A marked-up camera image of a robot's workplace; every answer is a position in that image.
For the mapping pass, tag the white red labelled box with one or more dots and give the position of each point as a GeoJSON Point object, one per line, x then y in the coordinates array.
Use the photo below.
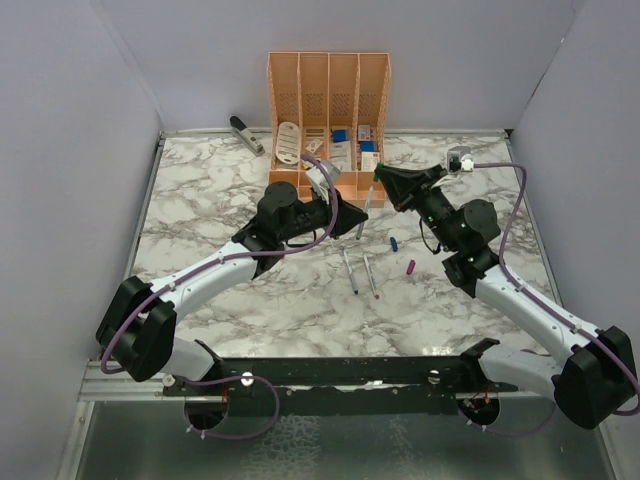
{"type": "Point", "coordinates": [369, 161]}

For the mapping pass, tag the blue white pen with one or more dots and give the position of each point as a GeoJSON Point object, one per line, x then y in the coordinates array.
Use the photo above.
{"type": "Point", "coordinates": [350, 272]}

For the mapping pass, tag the green white pen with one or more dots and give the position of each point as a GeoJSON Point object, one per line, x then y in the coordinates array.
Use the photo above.
{"type": "Point", "coordinates": [365, 209]}

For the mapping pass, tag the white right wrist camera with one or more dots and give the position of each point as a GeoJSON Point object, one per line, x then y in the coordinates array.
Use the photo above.
{"type": "Point", "coordinates": [459, 159]}

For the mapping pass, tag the grey black stapler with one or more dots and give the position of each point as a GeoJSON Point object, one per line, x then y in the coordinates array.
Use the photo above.
{"type": "Point", "coordinates": [246, 136]}

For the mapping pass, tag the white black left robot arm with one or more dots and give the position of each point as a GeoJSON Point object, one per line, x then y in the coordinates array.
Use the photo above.
{"type": "Point", "coordinates": [138, 328]}

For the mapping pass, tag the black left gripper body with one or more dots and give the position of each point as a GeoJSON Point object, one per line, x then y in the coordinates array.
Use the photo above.
{"type": "Point", "coordinates": [314, 216]}

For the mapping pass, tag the pink tipped white pen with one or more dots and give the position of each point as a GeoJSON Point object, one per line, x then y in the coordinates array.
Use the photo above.
{"type": "Point", "coordinates": [371, 277]}

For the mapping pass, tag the white oval label card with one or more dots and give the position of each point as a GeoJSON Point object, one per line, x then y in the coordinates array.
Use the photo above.
{"type": "Point", "coordinates": [288, 143]}

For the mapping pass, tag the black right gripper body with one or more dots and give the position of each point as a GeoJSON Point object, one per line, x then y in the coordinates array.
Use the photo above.
{"type": "Point", "coordinates": [432, 205]}

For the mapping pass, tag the purple pen cap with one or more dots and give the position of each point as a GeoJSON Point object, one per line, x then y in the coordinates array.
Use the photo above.
{"type": "Point", "coordinates": [411, 267]}

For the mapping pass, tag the peach plastic desk organizer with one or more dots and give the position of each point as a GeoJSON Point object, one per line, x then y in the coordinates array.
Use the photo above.
{"type": "Point", "coordinates": [323, 91]}

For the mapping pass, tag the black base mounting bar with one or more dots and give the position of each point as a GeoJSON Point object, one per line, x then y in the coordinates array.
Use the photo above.
{"type": "Point", "coordinates": [340, 386]}

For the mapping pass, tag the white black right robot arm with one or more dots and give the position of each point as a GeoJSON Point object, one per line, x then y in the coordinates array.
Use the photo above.
{"type": "Point", "coordinates": [588, 372]}

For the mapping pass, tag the blue small box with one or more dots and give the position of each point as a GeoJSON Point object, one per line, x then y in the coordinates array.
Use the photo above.
{"type": "Point", "coordinates": [340, 135]}

